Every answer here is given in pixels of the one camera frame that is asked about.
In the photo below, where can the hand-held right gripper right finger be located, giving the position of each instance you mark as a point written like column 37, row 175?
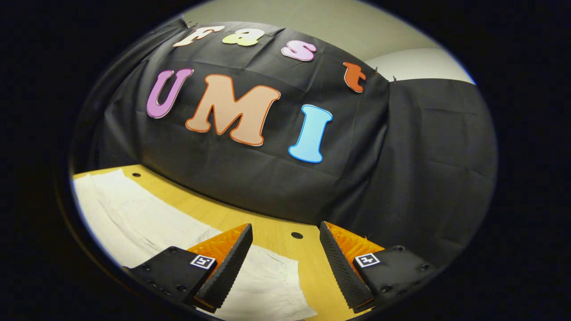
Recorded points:
column 339, row 263

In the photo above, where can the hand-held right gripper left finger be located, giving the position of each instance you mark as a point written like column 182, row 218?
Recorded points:
column 232, row 263

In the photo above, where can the black backdrop cloth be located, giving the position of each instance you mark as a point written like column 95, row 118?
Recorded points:
column 276, row 187

